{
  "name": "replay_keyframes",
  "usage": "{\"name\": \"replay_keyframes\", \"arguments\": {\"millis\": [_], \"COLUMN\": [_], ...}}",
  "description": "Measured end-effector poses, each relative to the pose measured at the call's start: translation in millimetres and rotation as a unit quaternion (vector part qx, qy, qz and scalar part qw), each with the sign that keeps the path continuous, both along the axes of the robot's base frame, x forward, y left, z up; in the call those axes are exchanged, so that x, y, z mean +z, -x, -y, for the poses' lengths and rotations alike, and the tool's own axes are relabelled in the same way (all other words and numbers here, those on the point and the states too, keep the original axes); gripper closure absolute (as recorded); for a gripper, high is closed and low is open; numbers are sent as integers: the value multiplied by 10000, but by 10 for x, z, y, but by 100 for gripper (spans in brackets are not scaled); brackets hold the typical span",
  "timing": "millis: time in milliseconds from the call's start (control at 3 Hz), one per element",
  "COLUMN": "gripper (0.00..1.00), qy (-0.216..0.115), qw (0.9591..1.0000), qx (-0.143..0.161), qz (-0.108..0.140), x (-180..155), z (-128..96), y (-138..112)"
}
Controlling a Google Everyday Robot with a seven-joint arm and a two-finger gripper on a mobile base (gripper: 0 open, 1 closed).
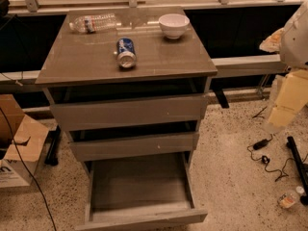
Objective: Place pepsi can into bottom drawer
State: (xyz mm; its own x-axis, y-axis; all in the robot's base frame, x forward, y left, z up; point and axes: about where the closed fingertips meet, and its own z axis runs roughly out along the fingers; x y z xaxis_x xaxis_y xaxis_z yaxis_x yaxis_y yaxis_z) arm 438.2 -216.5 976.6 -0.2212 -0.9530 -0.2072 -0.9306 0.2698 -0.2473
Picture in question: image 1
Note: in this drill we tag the grey three-drawer cabinet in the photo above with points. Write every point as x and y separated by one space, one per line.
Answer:
83 68

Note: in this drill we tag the white ceramic bowl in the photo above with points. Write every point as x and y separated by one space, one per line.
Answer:
173 25

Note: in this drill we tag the metal window railing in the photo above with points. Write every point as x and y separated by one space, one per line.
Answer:
24 81

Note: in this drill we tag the black stand leg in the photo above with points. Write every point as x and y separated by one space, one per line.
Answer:
302 169
52 152

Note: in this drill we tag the grey open bottom drawer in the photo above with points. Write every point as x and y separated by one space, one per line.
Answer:
140 193

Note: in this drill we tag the black stand leg right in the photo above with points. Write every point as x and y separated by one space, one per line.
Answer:
302 169

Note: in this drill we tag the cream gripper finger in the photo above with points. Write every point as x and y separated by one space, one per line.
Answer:
272 43
288 95

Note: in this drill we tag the blue pepsi can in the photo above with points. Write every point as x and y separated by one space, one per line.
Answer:
126 56

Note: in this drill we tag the grey top drawer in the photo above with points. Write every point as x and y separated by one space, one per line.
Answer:
96 115

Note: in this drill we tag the grey middle drawer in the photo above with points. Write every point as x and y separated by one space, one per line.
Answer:
137 146

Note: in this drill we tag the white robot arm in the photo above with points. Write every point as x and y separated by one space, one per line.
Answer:
294 41

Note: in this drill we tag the black stand leg left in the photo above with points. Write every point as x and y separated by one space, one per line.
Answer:
52 152

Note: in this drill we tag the brown cardboard box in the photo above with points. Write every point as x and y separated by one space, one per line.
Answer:
21 141

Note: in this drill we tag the small bottle on floor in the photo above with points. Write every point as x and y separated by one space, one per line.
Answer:
290 197

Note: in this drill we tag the clear plastic water bottle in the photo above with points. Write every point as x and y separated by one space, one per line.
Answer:
88 24

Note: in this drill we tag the black power adapter with cable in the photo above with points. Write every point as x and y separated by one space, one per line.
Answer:
265 159

